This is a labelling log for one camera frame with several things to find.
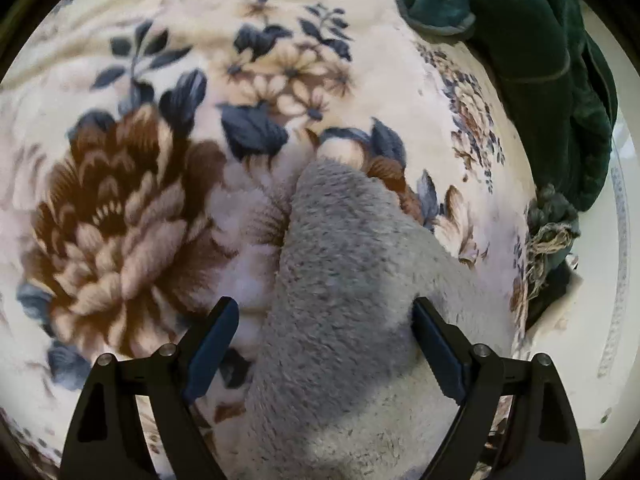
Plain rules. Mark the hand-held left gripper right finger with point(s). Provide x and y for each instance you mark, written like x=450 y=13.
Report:
x=440 y=347

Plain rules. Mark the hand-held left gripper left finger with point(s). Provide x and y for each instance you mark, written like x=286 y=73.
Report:
x=212 y=347

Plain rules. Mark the floral printed blanket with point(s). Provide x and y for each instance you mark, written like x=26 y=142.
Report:
x=200 y=160

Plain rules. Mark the dark green fleece garment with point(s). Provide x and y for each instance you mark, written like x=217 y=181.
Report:
x=540 y=75

